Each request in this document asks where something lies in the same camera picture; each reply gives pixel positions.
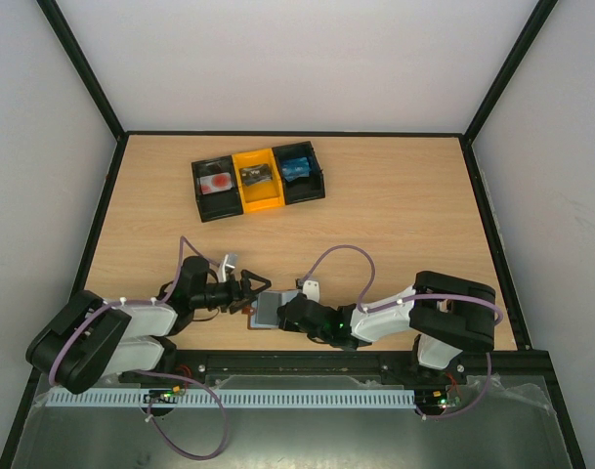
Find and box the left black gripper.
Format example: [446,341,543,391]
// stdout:
[192,270,272,314]

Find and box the brown leather card holder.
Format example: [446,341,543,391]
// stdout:
[243,289,300,330]

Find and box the black VIP logo card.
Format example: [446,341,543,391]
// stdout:
[239,163,273,187]

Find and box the blue card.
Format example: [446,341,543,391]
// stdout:
[279,157,311,182]

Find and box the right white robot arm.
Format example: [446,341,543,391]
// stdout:
[277,271,503,383]

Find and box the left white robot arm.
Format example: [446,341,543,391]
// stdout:
[25,256,272,394]

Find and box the red white card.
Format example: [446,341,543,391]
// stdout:
[198,172,234,195]

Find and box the left black bin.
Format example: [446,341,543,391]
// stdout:
[191,155,244,223]

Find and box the black bin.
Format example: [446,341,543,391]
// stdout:
[191,155,244,223]
[272,141,325,205]

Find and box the yellow middle bin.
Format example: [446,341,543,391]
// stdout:
[232,149,285,214]

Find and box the right black bin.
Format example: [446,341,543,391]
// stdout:
[272,141,325,205]

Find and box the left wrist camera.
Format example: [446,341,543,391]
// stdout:
[216,252,238,283]

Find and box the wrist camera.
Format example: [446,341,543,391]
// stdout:
[296,278,320,302]
[216,252,238,283]

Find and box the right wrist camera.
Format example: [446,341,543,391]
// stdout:
[296,278,320,302]

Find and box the white slotted cable duct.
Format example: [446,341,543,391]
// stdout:
[45,388,415,409]

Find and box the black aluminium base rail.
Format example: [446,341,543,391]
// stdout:
[115,349,552,387]

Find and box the black enclosure frame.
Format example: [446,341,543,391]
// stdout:
[0,0,586,469]

